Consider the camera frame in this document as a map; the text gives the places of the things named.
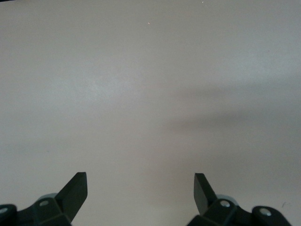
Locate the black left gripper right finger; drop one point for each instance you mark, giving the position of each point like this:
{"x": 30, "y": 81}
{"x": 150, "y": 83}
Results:
{"x": 204, "y": 200}

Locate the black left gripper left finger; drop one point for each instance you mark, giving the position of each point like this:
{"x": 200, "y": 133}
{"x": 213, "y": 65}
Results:
{"x": 70, "y": 200}

